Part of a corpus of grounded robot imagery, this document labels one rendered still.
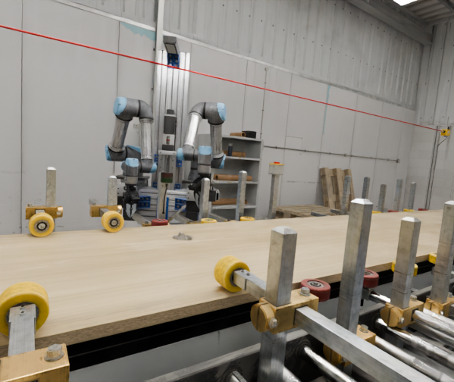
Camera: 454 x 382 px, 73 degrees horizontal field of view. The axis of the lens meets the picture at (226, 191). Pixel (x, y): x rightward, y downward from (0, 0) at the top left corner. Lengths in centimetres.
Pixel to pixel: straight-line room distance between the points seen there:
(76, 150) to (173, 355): 356
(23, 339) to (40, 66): 382
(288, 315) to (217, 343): 29
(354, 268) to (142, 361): 51
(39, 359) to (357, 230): 62
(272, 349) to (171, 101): 222
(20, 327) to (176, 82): 226
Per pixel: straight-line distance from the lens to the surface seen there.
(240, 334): 91
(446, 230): 118
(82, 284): 87
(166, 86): 265
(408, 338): 100
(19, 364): 49
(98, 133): 422
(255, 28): 561
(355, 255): 76
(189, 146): 193
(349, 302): 80
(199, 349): 85
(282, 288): 61
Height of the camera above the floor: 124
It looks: 6 degrees down
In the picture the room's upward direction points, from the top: 4 degrees clockwise
